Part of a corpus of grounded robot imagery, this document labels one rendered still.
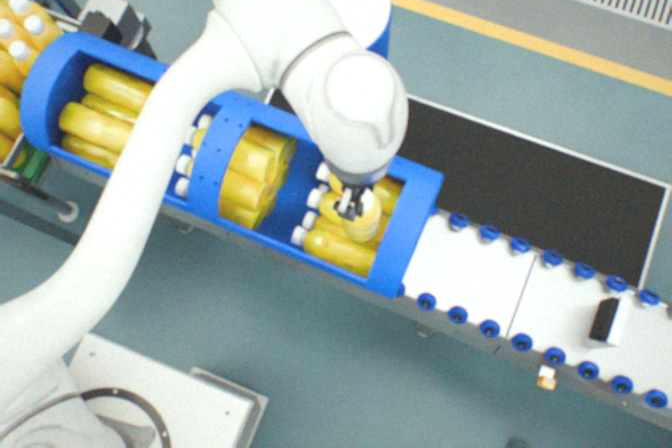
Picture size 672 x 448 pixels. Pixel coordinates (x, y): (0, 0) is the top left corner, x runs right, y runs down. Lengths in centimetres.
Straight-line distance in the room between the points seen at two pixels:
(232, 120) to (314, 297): 125
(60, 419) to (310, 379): 131
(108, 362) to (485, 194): 146
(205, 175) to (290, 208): 29
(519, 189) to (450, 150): 28
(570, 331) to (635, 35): 167
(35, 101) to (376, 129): 98
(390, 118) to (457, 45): 216
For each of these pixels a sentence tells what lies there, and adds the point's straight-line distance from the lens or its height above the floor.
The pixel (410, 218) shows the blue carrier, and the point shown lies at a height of 123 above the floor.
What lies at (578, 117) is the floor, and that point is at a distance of 278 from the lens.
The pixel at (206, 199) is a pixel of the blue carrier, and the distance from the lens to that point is 136.
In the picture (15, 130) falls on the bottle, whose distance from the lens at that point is 178.
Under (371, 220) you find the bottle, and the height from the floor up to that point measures 139.
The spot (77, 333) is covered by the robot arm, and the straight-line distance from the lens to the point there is 71.
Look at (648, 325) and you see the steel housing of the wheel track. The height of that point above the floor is 93.
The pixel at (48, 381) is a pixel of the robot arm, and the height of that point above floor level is 127.
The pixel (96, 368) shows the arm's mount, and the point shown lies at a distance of 152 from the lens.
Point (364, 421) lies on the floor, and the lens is 246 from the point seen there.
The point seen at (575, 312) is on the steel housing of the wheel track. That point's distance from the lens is 161.
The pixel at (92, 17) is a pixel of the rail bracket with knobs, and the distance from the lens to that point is 182.
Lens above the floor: 246
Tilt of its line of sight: 75 degrees down
